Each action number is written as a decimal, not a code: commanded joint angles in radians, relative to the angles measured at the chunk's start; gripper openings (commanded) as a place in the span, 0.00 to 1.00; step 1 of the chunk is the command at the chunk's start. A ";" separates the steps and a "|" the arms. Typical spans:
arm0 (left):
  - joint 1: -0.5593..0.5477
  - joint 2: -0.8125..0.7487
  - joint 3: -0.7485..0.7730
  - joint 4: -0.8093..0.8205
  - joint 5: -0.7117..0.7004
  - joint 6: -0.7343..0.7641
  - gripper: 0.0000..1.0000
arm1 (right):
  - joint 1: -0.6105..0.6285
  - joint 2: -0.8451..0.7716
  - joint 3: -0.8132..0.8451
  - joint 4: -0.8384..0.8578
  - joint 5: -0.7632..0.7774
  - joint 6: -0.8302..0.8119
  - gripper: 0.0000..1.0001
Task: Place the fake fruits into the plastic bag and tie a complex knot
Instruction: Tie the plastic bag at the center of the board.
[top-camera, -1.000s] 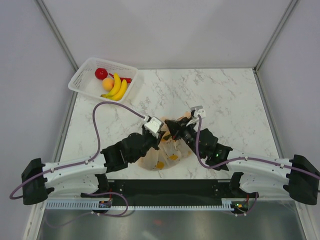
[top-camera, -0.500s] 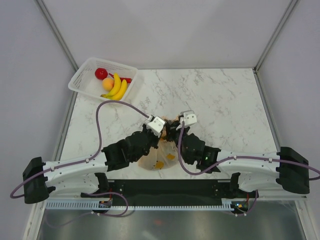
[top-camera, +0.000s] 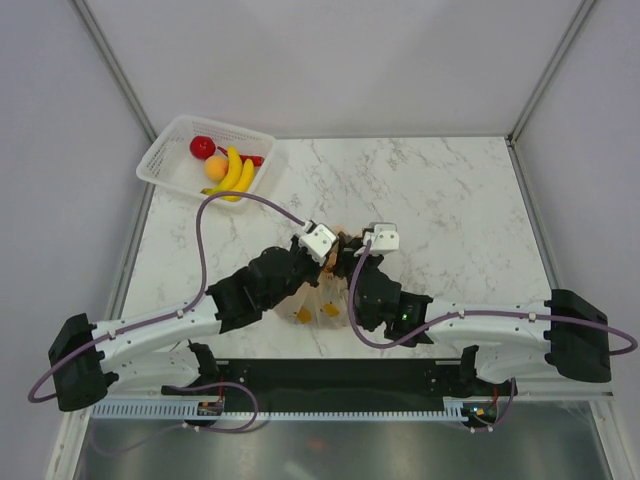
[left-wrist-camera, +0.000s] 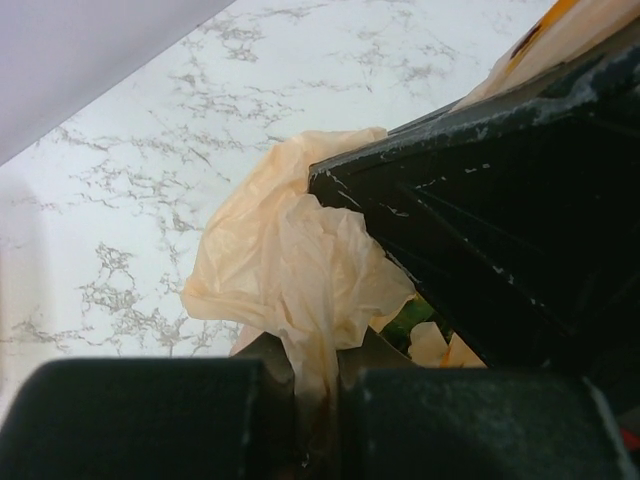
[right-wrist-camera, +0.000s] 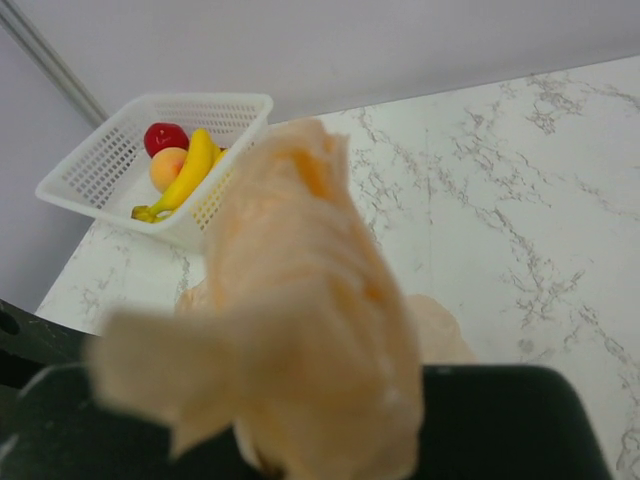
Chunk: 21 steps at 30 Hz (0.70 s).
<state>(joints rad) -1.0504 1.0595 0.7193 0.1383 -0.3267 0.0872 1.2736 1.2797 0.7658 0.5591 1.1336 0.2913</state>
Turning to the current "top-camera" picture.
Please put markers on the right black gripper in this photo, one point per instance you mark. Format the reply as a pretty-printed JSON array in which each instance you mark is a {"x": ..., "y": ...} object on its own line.
[{"x": 346, "y": 256}]

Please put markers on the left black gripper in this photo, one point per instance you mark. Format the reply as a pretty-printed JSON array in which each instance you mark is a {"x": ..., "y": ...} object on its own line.
[{"x": 295, "y": 247}]

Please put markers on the peach banana-print plastic bag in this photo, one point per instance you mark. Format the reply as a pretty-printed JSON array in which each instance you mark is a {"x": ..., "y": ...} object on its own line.
[{"x": 323, "y": 306}]

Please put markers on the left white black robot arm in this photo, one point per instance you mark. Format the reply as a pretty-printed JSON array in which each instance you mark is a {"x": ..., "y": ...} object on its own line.
[{"x": 84, "y": 355}]

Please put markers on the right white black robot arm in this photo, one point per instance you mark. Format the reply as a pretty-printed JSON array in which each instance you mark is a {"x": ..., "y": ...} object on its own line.
[{"x": 565, "y": 333}]

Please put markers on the fake yellow banana bunch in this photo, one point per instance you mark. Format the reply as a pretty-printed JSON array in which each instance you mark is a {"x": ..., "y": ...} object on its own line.
[{"x": 239, "y": 177}]

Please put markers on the fake red chili pepper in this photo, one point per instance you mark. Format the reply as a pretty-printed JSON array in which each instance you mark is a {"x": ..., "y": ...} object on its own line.
[{"x": 256, "y": 160}]

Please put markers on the fake orange fruit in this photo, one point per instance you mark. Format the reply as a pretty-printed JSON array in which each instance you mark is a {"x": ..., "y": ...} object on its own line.
[{"x": 216, "y": 168}]

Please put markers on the white plastic fruit basket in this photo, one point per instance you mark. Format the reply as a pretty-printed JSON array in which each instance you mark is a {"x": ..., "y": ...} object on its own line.
[{"x": 169, "y": 164}]

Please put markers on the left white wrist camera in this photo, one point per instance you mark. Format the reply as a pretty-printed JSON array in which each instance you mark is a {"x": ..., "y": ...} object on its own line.
[{"x": 318, "y": 239}]

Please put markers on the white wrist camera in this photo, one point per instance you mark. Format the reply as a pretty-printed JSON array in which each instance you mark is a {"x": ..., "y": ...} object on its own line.
[
  {"x": 318, "y": 239},
  {"x": 381, "y": 237}
]

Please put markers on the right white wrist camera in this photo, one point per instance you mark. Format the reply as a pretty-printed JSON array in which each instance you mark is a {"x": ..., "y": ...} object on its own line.
[{"x": 381, "y": 237}]

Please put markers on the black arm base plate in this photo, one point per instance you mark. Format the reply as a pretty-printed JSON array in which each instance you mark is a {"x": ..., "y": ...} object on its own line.
[{"x": 340, "y": 385}]

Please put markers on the white slotted cable duct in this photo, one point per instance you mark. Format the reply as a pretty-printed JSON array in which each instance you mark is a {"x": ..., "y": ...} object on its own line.
[{"x": 192, "y": 410}]

